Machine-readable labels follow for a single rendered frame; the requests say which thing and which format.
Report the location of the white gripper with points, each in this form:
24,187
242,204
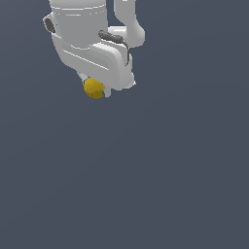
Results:
97,61

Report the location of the yellow round object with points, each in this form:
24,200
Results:
93,88

